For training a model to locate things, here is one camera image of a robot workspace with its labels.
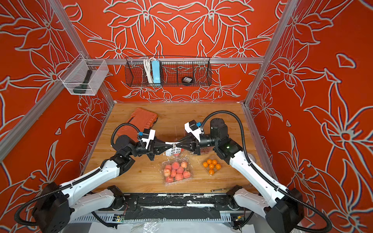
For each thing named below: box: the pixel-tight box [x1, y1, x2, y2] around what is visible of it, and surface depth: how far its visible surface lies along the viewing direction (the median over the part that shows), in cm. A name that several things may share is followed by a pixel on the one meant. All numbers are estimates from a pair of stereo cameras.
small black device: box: [181, 76, 194, 84], surface depth 97 cm
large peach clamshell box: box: [161, 157, 193, 186], surface depth 81 cm
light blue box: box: [151, 60, 161, 84], surface depth 91 cm
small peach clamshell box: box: [170, 146, 185, 157], surface depth 67 cm
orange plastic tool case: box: [116, 107, 158, 142], surface depth 106 cm
